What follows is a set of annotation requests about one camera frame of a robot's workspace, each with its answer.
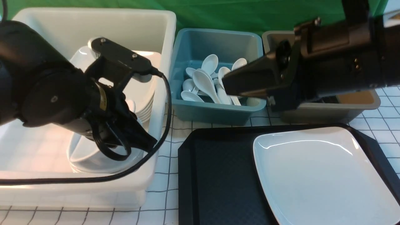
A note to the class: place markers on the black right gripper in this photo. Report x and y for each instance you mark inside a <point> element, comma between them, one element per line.
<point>280,75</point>

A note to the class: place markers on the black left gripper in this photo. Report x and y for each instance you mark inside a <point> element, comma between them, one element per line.
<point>106,119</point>

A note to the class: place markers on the white bowl front tray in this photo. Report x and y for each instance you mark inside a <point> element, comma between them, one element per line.
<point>85,157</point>

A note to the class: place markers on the large white square plate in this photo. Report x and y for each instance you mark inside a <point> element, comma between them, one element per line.
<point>322,176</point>

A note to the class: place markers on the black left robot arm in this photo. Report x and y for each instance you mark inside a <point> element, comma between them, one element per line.
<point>39,86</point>

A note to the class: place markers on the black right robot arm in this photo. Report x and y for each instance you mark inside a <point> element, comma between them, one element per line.
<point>356,54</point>

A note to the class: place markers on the white spoon upper right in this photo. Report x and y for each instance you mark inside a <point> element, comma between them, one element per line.
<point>239,63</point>

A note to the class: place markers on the white spoon centre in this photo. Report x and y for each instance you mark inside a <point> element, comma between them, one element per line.
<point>224,98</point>

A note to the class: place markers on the stack of white plates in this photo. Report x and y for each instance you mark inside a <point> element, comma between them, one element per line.
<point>139,94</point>

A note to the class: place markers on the white spoon upper left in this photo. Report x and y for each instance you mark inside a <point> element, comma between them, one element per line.
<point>210,64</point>

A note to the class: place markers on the white spoon in bin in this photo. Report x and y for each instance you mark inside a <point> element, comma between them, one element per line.
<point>205,84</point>

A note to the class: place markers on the green backdrop cloth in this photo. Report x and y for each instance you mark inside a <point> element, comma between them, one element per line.
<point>255,16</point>

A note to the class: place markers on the blue plastic spoon bin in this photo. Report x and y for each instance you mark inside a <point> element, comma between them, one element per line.
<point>191,47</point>

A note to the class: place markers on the checkered white tablecloth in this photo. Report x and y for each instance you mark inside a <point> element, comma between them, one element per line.
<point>160,205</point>

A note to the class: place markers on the brown plastic chopstick bin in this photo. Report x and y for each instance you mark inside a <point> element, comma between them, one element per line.
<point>335,109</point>

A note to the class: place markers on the black serving tray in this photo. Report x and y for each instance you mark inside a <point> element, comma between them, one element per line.
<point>218,183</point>

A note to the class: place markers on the large white plastic bin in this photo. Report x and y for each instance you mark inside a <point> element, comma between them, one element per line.
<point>68,29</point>

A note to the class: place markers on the wrist camera mount plate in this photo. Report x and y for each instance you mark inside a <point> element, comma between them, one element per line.
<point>117,63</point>

